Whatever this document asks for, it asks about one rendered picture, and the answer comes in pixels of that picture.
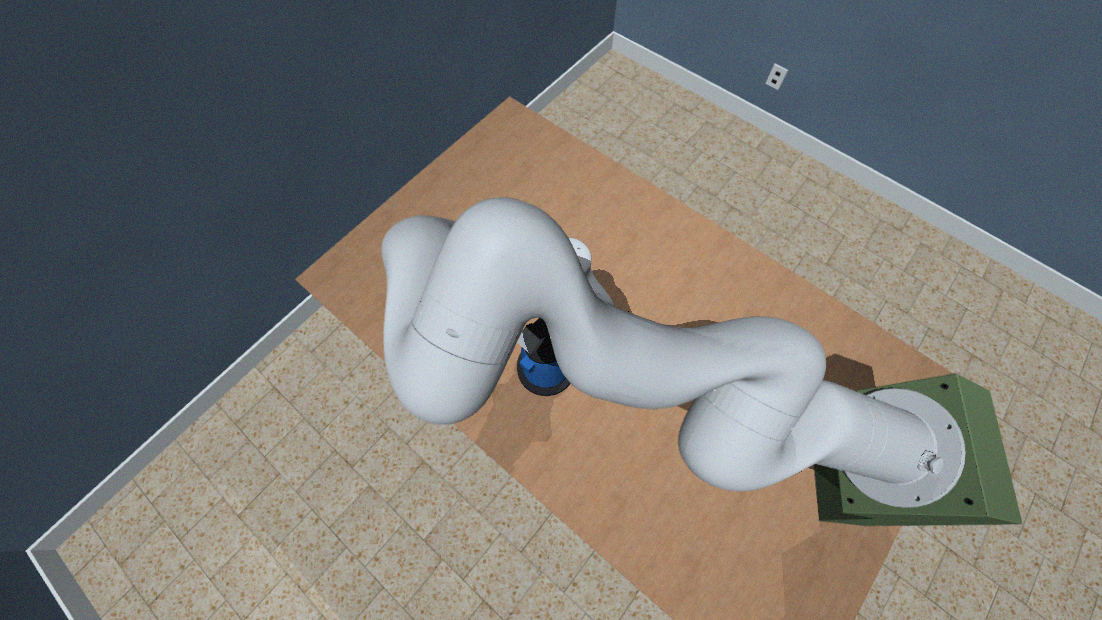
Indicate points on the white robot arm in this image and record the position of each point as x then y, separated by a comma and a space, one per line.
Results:
505, 262

